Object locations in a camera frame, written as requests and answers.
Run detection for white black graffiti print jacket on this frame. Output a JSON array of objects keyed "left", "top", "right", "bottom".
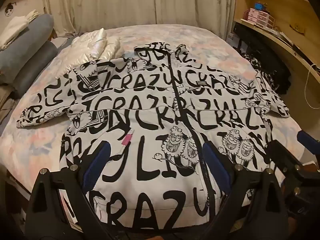
[{"left": 17, "top": 42, "right": 289, "bottom": 229}]

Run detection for black white clothes pile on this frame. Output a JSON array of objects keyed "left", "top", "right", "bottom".
[{"left": 241, "top": 53, "right": 291, "bottom": 95}]

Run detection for pastel patchwork bed cover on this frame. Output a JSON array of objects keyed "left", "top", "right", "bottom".
[{"left": 1, "top": 25, "right": 304, "bottom": 189}]

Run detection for pink storage boxes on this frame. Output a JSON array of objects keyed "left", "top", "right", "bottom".
[{"left": 247, "top": 8, "right": 273, "bottom": 28}]

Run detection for curved wooden shelf unit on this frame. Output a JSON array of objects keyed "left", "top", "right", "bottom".
[{"left": 233, "top": 0, "right": 319, "bottom": 93}]

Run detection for blue box on shelf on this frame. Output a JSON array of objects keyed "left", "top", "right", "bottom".
[{"left": 254, "top": 2, "right": 267, "bottom": 11}]

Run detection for lower blue bolster pillow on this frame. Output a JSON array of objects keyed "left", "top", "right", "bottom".
[{"left": 12, "top": 41, "right": 58, "bottom": 99}]

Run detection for blue bolster pillow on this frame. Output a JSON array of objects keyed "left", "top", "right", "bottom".
[
  {"left": 1, "top": 14, "right": 54, "bottom": 83},
  {"left": 12, "top": 41, "right": 58, "bottom": 99}
]

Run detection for white shiny folded puffer jacket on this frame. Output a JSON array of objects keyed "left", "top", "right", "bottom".
[{"left": 56, "top": 28, "right": 124, "bottom": 78}]

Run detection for upper blue bolster pillow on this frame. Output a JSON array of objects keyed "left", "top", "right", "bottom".
[{"left": 1, "top": 14, "right": 54, "bottom": 83}]

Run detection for white folded cloth on pillows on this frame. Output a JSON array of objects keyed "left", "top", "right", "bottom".
[{"left": 0, "top": 10, "right": 40, "bottom": 50}]

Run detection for beige patterned curtain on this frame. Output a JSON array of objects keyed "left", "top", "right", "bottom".
[{"left": 43, "top": 0, "right": 235, "bottom": 38}]

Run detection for white cable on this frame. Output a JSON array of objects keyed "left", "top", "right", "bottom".
[{"left": 303, "top": 63, "right": 320, "bottom": 110}]

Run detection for cartoon face wall sticker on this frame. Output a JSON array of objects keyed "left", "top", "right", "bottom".
[{"left": 4, "top": 2, "right": 16, "bottom": 17}]

